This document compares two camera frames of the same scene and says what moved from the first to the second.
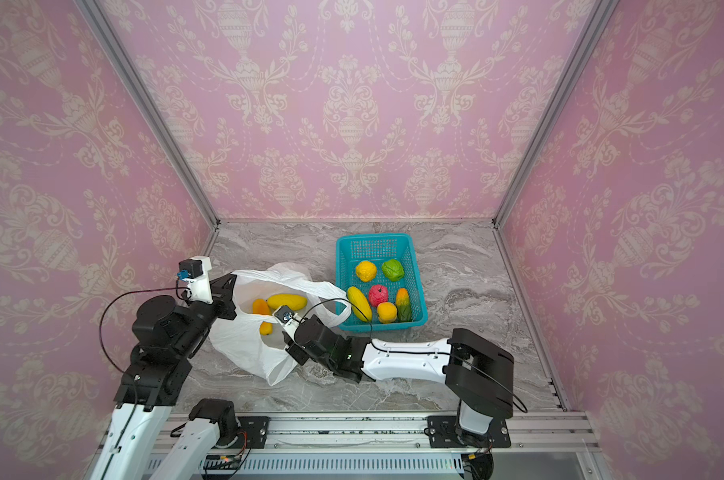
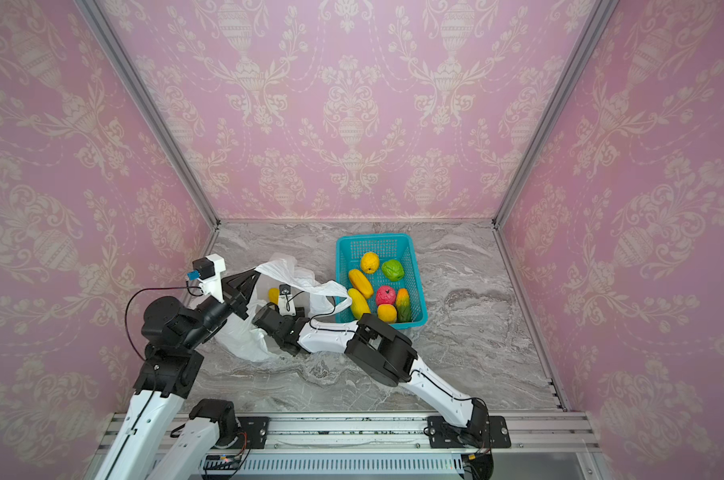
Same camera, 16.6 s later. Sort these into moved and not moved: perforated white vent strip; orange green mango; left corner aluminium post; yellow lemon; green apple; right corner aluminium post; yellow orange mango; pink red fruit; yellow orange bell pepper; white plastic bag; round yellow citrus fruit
Moved: round yellow citrus fruit; pink red fruit; yellow orange mango; white plastic bag
Not moved: right corner aluminium post; perforated white vent strip; yellow lemon; orange green mango; left corner aluminium post; green apple; yellow orange bell pepper
